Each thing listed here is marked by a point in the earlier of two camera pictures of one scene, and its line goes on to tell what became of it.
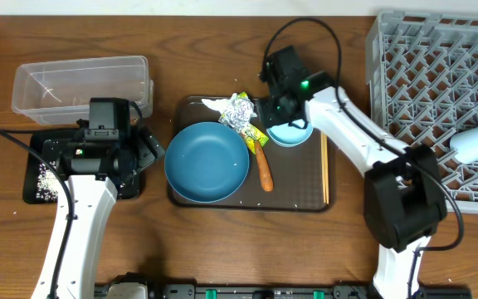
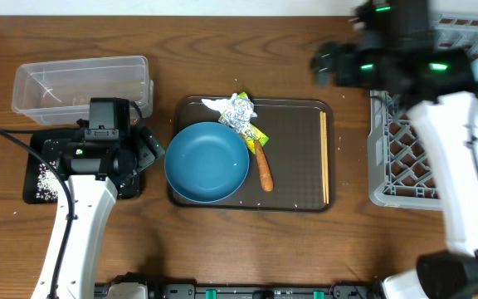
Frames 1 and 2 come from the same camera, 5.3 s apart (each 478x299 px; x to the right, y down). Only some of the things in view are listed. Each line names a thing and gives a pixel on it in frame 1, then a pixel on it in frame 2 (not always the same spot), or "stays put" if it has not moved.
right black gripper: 270,116 -> 342,58
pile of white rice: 47,183 stays put
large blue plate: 207,162 stays put
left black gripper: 148,153 stays put
